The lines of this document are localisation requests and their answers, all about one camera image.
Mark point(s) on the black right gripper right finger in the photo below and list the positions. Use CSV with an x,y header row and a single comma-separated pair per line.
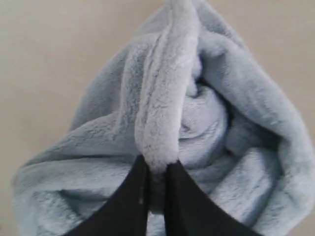
x,y
190,212

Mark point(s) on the light blue fluffy towel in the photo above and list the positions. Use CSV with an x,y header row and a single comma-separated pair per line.
x,y
186,89

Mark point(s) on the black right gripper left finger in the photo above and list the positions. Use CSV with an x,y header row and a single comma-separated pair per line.
x,y
126,212

